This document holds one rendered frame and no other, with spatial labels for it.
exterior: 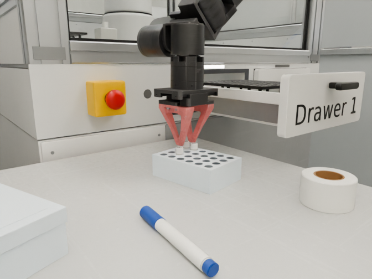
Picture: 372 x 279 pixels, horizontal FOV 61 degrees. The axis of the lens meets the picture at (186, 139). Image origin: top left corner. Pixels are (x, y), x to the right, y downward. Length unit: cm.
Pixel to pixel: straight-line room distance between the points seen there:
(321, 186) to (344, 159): 208
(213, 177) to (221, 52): 51
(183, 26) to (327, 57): 204
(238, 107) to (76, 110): 34
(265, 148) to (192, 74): 64
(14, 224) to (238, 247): 21
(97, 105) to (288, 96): 37
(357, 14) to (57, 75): 208
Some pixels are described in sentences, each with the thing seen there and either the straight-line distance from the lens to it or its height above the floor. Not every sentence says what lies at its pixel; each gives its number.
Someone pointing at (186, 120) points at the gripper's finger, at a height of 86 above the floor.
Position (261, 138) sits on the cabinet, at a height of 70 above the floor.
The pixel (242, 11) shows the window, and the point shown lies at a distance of 100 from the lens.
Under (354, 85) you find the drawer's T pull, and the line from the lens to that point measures 69.
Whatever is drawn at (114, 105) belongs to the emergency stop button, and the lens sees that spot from 65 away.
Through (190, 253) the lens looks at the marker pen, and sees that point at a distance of 32.
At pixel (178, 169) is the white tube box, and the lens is 50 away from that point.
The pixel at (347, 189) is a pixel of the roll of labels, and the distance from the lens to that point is 45.
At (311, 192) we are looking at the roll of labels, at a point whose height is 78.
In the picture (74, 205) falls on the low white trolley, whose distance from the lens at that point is 46.
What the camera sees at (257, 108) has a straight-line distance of 63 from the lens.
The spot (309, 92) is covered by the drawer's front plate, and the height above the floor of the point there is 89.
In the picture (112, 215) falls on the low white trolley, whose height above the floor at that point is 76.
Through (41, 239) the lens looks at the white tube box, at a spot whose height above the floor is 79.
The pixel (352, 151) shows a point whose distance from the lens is 248.
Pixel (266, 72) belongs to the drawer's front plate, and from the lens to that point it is 104.
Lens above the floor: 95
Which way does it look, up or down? 14 degrees down
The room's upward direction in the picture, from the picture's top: straight up
